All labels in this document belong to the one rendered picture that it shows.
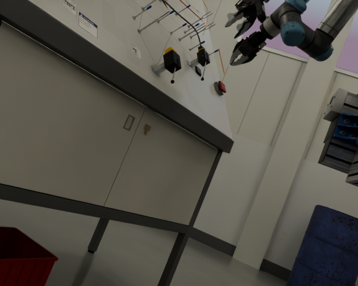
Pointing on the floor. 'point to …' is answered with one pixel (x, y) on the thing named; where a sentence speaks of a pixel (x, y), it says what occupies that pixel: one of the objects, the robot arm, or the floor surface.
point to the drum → (331, 249)
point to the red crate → (16, 259)
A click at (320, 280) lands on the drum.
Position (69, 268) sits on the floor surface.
